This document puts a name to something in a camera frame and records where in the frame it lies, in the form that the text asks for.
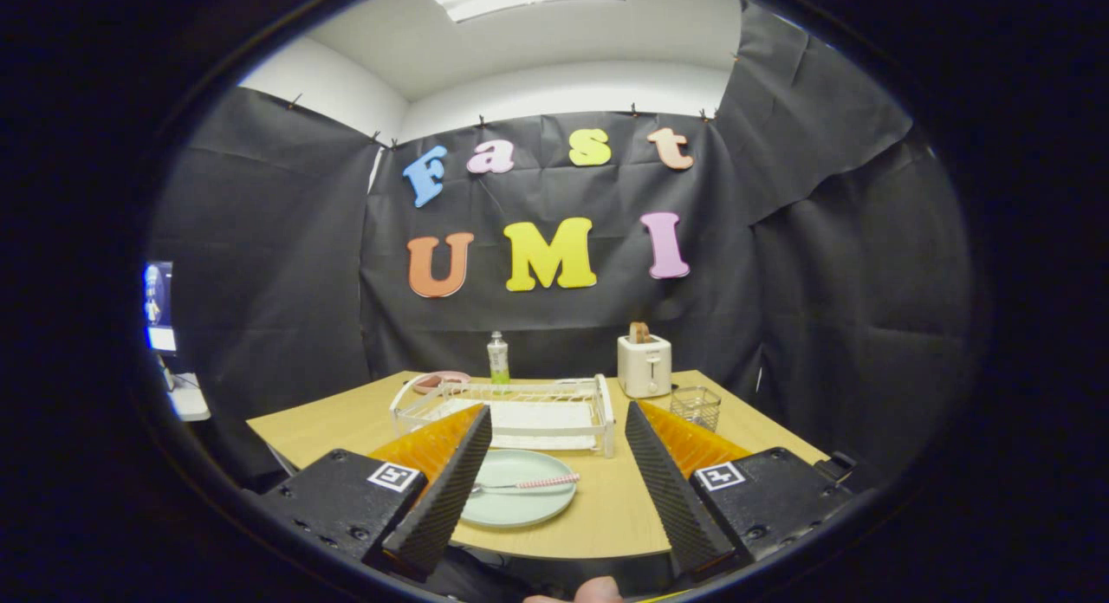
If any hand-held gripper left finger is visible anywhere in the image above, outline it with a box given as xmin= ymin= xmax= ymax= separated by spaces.
xmin=258 ymin=404 xmax=493 ymax=582

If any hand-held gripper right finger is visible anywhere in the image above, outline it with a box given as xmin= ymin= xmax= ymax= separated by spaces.
xmin=624 ymin=400 xmax=857 ymax=584

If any pale green plate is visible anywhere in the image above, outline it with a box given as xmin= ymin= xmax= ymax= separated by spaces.
xmin=459 ymin=449 xmax=579 ymax=529

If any clear wire basket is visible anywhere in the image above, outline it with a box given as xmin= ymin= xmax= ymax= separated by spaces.
xmin=670 ymin=386 xmax=723 ymax=433

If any pink checked handle spoon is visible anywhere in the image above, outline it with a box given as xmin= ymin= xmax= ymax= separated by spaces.
xmin=470 ymin=473 xmax=581 ymax=496

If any white wire dish rack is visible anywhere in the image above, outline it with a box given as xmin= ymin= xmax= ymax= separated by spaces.
xmin=390 ymin=374 xmax=617 ymax=459

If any small pink plate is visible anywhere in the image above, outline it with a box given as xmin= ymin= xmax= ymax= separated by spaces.
xmin=410 ymin=371 xmax=473 ymax=394

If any white drip tray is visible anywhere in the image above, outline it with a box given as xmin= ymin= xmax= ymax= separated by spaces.
xmin=425 ymin=399 xmax=599 ymax=452

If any white toaster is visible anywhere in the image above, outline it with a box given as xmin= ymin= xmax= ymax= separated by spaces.
xmin=617 ymin=334 xmax=673 ymax=399

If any black backdrop cloth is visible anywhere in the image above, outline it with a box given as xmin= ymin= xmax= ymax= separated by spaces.
xmin=147 ymin=1 xmax=976 ymax=491

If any white flat object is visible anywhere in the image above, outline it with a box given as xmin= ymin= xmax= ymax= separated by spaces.
xmin=165 ymin=372 xmax=212 ymax=423

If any computer monitor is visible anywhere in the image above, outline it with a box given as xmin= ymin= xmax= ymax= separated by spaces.
xmin=143 ymin=261 xmax=176 ymax=354

